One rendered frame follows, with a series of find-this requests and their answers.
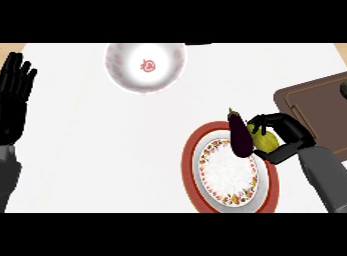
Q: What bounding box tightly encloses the yellow-green pear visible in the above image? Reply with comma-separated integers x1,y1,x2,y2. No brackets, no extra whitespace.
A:
246,123,281,155

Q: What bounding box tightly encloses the white bowl with red print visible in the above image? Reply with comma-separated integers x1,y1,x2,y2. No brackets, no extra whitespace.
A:
104,43,188,96

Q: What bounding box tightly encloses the red-rimmed patterned plate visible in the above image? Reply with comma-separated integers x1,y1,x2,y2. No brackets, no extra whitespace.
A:
181,120,281,214

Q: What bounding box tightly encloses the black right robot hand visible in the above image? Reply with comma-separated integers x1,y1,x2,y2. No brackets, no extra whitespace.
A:
246,112,318,166

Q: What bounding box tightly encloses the brown cutting board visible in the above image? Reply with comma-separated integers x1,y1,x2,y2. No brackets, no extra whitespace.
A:
272,68,347,164

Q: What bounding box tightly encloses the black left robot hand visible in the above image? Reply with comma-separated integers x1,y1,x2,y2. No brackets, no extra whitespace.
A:
0,51,41,150

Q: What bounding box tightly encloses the dark purple eggplant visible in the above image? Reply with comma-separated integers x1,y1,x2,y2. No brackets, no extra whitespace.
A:
227,107,256,159

